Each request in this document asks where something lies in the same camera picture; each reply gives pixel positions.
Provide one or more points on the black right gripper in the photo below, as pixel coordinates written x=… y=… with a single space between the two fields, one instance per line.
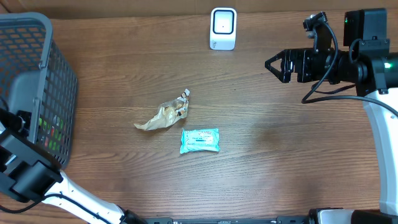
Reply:
x=299 y=56

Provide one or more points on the teal wet wipes pack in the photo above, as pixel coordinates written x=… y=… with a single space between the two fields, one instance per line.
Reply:
x=200 y=140

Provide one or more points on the beige brown snack bag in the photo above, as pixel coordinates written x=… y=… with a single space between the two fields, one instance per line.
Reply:
x=168 y=113

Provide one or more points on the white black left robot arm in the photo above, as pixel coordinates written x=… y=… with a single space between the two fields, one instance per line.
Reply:
x=31 y=174

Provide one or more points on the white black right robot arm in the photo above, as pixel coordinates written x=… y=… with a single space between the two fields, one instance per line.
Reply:
x=366 y=72

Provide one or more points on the white barcode scanner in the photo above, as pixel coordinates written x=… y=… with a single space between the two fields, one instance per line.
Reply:
x=223 y=28

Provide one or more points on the grey plastic mesh basket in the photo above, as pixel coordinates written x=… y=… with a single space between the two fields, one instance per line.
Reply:
x=38 y=83

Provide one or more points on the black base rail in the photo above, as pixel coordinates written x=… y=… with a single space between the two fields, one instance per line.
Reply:
x=278 y=220

